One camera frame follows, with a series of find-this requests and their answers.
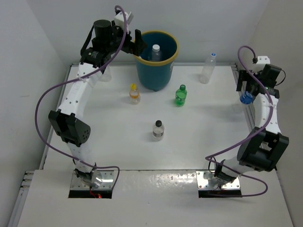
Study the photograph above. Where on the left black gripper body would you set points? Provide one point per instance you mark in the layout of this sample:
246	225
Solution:
117	39

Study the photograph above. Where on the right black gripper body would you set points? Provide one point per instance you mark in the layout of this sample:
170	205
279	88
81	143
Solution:
256	74

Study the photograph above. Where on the bottle with blue label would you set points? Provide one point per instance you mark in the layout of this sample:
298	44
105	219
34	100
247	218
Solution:
242	102

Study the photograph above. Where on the square clear bottle white cap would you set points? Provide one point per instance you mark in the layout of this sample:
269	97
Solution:
155	54

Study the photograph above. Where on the small bottle black cap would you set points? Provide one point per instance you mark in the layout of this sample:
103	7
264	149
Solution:
158	130

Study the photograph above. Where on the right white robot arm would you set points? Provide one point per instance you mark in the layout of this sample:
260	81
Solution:
267	144

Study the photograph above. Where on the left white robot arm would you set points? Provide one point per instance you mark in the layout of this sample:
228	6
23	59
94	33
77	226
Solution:
102	41

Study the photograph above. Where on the blue bin yellow rim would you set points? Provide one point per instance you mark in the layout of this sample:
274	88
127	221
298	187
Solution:
156	75

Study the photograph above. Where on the small bottle yellow cap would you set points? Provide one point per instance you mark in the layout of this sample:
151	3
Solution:
134	94

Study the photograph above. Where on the green plastic bottle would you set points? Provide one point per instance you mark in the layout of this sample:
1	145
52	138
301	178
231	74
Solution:
180	95

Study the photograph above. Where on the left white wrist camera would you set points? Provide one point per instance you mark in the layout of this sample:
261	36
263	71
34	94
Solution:
120	21

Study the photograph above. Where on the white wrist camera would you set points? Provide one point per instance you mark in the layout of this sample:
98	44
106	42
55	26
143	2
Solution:
259	63
120	21

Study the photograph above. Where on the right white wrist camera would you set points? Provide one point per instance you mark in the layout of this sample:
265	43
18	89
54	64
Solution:
259	63

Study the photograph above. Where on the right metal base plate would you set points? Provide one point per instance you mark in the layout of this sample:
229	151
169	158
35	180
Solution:
207	182

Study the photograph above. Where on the metal base plate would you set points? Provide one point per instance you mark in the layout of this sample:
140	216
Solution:
97	180
207	182

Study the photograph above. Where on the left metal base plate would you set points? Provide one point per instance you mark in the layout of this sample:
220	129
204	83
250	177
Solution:
97	180

